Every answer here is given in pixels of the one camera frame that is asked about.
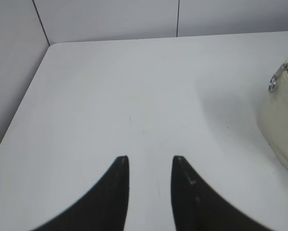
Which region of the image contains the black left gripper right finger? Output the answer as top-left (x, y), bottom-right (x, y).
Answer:
top-left (171, 156), bottom-right (268, 231)

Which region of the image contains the silver zipper pull ring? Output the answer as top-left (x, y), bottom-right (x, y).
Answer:
top-left (268, 63), bottom-right (288, 92)

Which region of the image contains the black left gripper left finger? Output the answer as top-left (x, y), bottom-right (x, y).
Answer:
top-left (35, 156), bottom-right (130, 231)

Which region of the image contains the cream zippered bag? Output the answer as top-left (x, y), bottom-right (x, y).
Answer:
top-left (258, 57), bottom-right (288, 170)

